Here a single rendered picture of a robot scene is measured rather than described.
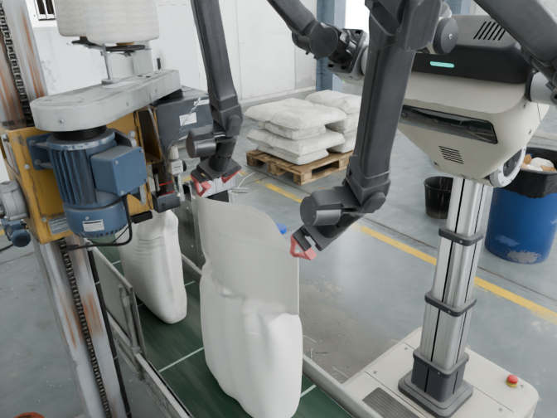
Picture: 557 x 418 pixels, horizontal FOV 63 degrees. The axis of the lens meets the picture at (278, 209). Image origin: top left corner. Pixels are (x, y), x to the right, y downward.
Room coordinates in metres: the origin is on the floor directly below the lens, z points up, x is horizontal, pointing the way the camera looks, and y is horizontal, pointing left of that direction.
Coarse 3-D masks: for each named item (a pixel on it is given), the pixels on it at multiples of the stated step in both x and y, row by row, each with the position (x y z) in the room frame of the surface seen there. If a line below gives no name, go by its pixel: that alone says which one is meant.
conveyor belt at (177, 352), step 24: (96, 240) 2.24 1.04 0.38; (120, 264) 1.98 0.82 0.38; (192, 288) 1.75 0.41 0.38; (144, 312) 1.59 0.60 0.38; (192, 312) 1.58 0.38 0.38; (144, 336) 1.43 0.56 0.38; (168, 336) 1.43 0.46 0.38; (192, 336) 1.42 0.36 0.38; (168, 360) 1.29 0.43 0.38; (192, 360) 1.29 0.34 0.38; (168, 384) 1.18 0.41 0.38; (192, 384) 1.17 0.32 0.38; (216, 384) 1.17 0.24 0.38; (312, 384) 1.16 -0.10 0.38; (192, 408) 1.07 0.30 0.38; (216, 408) 1.07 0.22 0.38; (240, 408) 1.07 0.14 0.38; (312, 408) 1.06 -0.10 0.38; (336, 408) 1.06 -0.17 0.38
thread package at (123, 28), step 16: (80, 0) 1.10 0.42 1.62; (96, 0) 1.06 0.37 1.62; (112, 0) 1.06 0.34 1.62; (128, 0) 1.07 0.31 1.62; (144, 0) 1.10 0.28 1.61; (96, 16) 1.06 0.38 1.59; (112, 16) 1.06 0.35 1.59; (128, 16) 1.07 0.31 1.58; (144, 16) 1.09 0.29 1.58; (96, 32) 1.07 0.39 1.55; (112, 32) 1.06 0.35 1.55; (128, 32) 1.07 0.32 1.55; (144, 32) 1.09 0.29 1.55
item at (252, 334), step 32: (224, 224) 1.26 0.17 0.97; (256, 224) 1.20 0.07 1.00; (224, 256) 1.08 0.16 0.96; (256, 256) 1.02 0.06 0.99; (288, 256) 0.98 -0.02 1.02; (224, 288) 1.09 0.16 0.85; (256, 288) 1.03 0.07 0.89; (288, 288) 0.98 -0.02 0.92; (224, 320) 1.08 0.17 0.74; (256, 320) 1.00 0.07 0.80; (288, 320) 1.01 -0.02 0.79; (224, 352) 1.09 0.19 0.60; (256, 352) 0.98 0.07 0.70; (288, 352) 0.99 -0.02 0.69; (224, 384) 1.11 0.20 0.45; (256, 384) 0.98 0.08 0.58; (288, 384) 0.98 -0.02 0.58; (256, 416) 0.99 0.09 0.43; (288, 416) 0.98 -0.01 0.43
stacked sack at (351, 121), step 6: (348, 114) 4.44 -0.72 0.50; (354, 114) 4.45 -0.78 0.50; (342, 120) 4.31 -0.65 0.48; (348, 120) 4.30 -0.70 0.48; (354, 120) 4.33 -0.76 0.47; (330, 126) 4.39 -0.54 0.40; (336, 126) 4.30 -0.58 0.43; (342, 126) 4.28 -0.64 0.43; (348, 126) 4.27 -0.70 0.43; (354, 126) 4.33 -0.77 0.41
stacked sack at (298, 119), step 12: (300, 108) 4.29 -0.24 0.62; (312, 108) 4.27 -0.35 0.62; (324, 108) 4.30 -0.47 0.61; (336, 108) 4.28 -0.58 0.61; (276, 120) 4.11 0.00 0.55; (288, 120) 3.99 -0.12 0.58; (300, 120) 3.90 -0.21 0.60; (312, 120) 3.96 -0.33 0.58; (324, 120) 4.04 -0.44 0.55; (336, 120) 4.15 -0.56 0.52
